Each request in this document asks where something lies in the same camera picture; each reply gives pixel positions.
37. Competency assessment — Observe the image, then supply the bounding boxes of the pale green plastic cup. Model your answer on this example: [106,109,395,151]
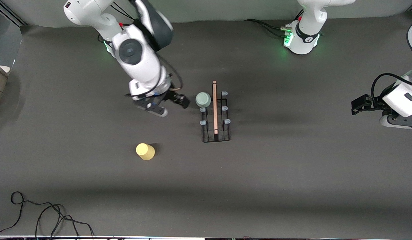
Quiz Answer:
[196,92,212,108]

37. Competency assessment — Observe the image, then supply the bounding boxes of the black wire cup holder rack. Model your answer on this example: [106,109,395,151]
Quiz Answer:
[200,80,231,143]

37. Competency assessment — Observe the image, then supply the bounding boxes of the yellow plastic cup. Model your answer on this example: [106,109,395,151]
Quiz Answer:
[136,143,156,161]

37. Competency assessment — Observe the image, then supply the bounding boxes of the dark grey table cloth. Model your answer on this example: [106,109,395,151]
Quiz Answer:
[0,13,412,238]

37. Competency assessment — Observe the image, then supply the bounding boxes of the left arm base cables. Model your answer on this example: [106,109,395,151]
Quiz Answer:
[244,19,293,37]

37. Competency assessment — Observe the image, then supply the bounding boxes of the loose thin black cable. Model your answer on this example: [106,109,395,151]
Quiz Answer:
[0,191,96,238]

